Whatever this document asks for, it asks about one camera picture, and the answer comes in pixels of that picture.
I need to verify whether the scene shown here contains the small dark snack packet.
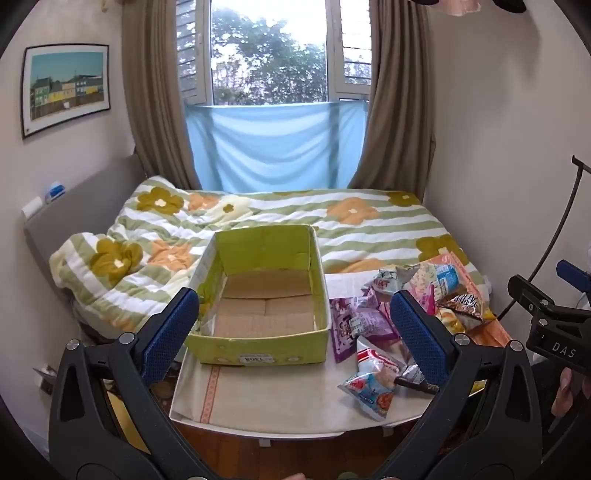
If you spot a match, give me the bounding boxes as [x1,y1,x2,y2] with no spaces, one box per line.
[394,364,439,396]

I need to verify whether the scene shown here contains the black curved cable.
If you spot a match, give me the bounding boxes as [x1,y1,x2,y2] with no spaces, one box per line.
[496,156,591,320]

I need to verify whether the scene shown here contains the person's right hand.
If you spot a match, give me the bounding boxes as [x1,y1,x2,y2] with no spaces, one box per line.
[551,368,591,417]

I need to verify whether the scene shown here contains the framed picture of houses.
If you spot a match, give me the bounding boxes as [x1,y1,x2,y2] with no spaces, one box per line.
[21,44,112,139]

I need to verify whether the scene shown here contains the white paper box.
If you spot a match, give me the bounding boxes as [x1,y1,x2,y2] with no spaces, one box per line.
[32,364,58,396]

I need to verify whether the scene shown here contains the orange patterned mat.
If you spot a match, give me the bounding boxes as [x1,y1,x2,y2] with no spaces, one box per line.
[438,251,513,348]

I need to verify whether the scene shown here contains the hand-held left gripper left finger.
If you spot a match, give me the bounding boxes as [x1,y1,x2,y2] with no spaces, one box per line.
[48,287,218,480]

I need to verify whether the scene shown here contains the light blue snack packet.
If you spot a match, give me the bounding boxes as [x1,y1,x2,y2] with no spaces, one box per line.
[397,261,468,301]

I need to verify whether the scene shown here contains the orange snack packet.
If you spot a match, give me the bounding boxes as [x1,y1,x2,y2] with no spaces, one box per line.
[436,309,467,334]

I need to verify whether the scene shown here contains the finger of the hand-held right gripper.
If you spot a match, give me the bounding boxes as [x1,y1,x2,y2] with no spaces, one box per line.
[507,274,591,324]
[556,259,591,294]

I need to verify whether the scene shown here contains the white framed window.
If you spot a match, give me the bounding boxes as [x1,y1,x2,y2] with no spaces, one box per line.
[175,0,372,106]

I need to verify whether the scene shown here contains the blue and red snack packet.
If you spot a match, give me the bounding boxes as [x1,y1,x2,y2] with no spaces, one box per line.
[338,371,396,422]

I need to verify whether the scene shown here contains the light blue cloth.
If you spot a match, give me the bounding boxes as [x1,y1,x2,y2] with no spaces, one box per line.
[185,100,370,192]

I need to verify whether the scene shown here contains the dark brown chips packet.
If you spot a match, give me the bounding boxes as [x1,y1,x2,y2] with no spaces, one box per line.
[436,291,490,330]

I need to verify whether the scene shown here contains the pink hanging cloth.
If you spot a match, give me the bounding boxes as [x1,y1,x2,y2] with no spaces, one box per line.
[438,0,482,16]

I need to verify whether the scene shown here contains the red and white snack packet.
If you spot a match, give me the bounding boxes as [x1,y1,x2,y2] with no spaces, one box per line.
[355,336,408,388]

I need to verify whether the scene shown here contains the pink and white snack packet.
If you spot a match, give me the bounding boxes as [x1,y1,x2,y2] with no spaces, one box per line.
[418,284,438,317]

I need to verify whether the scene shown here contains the grey-blue snack packet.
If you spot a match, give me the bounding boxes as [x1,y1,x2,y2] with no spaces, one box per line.
[365,265,421,296]

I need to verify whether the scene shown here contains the grey headboard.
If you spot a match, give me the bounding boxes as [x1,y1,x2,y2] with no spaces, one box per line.
[23,154,148,278]

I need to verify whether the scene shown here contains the floral striped quilt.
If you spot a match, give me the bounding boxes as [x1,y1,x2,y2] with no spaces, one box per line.
[50,175,481,333]

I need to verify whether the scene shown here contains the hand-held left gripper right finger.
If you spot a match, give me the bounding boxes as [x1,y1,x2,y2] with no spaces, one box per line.
[369,290,543,480]

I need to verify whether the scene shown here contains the green cardboard box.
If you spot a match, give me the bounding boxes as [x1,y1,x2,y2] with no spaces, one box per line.
[185,224,332,366]

